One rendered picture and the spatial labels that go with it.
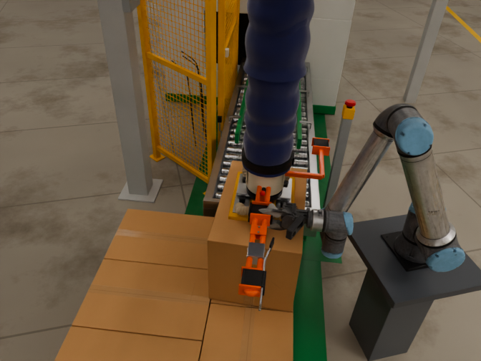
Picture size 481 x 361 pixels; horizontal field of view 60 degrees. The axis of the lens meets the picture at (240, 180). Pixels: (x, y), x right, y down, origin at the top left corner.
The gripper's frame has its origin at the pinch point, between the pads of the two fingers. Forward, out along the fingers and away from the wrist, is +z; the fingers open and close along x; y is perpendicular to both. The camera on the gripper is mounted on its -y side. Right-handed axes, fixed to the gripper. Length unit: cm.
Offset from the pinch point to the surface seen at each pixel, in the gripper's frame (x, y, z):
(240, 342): -54, -23, 4
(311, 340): -108, 16, -36
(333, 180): -65, 118, -49
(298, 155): -54, 129, -22
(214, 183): -49, 81, 32
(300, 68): 55, 21, -9
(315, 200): -49, 74, -32
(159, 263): -54, 16, 50
